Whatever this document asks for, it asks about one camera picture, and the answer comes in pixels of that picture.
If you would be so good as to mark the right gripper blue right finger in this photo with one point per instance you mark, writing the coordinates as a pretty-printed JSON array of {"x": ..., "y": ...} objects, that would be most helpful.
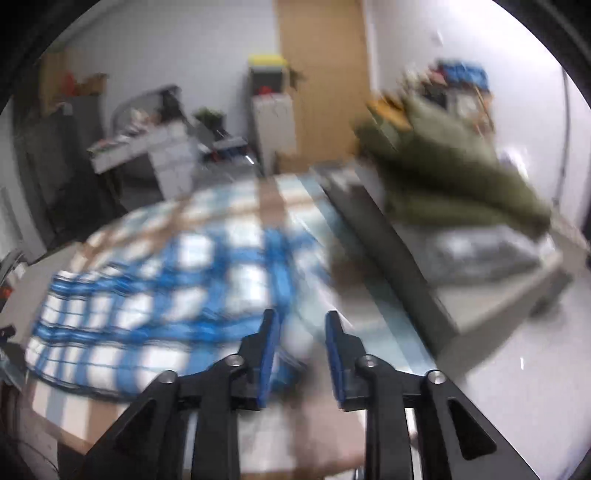
[{"x": 407, "y": 411}]

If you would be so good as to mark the checked bed blanket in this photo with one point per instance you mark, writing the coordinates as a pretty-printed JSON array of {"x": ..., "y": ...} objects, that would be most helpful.
[{"x": 303, "y": 434}]

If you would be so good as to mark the stacked shoe boxes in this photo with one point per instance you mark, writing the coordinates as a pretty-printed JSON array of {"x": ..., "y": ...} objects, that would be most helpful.
[{"x": 267, "y": 74}]

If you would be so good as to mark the cardboard box on refrigerator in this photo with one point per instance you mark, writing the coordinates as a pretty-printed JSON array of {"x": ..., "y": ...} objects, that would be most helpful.
[{"x": 93, "y": 85}]

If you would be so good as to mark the black refrigerator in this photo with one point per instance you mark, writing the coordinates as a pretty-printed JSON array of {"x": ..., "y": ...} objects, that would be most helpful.
[{"x": 66, "y": 198}]

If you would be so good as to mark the white desk with drawers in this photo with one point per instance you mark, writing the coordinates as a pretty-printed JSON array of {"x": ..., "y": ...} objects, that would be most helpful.
[{"x": 171, "y": 150}]

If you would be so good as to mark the blue plaid flannel shirt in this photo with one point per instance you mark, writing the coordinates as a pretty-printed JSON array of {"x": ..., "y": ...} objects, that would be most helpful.
[{"x": 110, "y": 330}]

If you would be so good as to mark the wooden door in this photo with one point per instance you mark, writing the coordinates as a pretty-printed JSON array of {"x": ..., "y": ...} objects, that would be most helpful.
[{"x": 325, "y": 45}]

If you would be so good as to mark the wooden shoe rack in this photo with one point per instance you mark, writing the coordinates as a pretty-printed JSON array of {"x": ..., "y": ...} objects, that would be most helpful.
[{"x": 461, "y": 88}]

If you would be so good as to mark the olive green folded jacket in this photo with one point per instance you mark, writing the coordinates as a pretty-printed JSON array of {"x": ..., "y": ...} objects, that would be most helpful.
[{"x": 438, "y": 172}]

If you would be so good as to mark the cardboard box on floor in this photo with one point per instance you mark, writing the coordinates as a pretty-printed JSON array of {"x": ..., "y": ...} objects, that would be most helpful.
[{"x": 293, "y": 163}]

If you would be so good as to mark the black red shoe box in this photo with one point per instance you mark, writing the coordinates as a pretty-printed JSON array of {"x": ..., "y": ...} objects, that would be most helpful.
[{"x": 229, "y": 149}]

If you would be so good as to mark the grey padded bench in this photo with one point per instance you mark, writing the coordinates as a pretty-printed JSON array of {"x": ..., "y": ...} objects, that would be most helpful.
[{"x": 453, "y": 281}]

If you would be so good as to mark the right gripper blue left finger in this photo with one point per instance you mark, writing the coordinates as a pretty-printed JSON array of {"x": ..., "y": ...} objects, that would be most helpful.
[{"x": 148, "y": 439}]

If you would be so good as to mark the white narrow cabinet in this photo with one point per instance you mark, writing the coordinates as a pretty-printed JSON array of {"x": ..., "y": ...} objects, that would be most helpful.
[{"x": 273, "y": 116}]

